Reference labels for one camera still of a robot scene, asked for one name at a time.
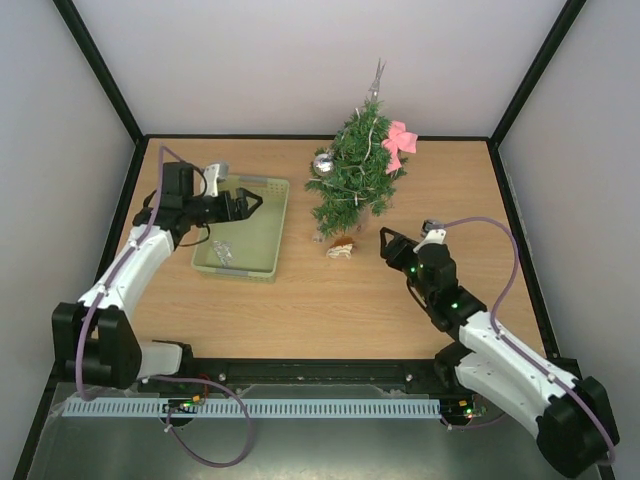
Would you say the pink felt bow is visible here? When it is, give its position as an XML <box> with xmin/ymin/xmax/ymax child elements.
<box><xmin>381</xmin><ymin>121</ymin><xmax>418</xmax><ymax>174</ymax></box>

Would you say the fairy light string wire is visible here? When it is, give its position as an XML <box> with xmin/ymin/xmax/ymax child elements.
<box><xmin>307</xmin><ymin>104</ymin><xmax>401</xmax><ymax>206</ymax></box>

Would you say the clear light battery box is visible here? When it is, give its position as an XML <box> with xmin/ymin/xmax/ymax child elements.
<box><xmin>312</xmin><ymin>230</ymin><xmax>325</xmax><ymax>243</ymax></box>

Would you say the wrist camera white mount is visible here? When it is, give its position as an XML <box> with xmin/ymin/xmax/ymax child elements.
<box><xmin>413</xmin><ymin>219</ymin><xmax>446</xmax><ymax>253</ymax></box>
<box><xmin>200</xmin><ymin>161</ymin><xmax>229</xmax><ymax>197</ymax></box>

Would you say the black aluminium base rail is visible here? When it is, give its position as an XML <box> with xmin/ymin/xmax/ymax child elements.
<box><xmin>47</xmin><ymin>355</ymin><xmax>584</xmax><ymax>396</ymax></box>

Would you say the silver star ornament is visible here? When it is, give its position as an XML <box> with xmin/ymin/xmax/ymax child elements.
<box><xmin>368</xmin><ymin>59</ymin><xmax>386</xmax><ymax>102</ymax></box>

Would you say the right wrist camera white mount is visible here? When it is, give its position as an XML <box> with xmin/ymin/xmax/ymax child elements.
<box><xmin>413</xmin><ymin>219</ymin><xmax>446</xmax><ymax>253</ymax></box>

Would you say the silver bauble ornament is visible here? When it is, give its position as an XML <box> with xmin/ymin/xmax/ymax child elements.
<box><xmin>312</xmin><ymin>152</ymin><xmax>335</xmax><ymax>177</ymax></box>

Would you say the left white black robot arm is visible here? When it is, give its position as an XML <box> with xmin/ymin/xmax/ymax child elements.
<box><xmin>52</xmin><ymin>161</ymin><xmax>263</xmax><ymax>401</ymax></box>

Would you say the light green plastic basket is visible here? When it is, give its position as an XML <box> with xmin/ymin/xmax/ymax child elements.
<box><xmin>191</xmin><ymin>175</ymin><xmax>290</xmax><ymax>284</ymax></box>

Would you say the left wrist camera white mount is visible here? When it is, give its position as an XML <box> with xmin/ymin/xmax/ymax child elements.
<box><xmin>200</xmin><ymin>161</ymin><xmax>229</xmax><ymax>197</ymax></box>

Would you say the light blue slotted cable duct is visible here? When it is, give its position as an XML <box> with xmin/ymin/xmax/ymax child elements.
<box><xmin>62</xmin><ymin>397</ymin><xmax>441</xmax><ymax>419</ymax></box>

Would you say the black enclosure frame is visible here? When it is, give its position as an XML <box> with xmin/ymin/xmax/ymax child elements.
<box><xmin>0</xmin><ymin>0</ymin><xmax>640</xmax><ymax>480</ymax></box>

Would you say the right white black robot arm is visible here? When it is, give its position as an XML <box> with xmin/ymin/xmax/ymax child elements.
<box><xmin>380</xmin><ymin>222</ymin><xmax>620</xmax><ymax>478</ymax></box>

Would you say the small green christmas tree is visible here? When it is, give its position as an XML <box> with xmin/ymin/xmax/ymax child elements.
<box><xmin>304</xmin><ymin>100</ymin><xmax>410</xmax><ymax>239</ymax></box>

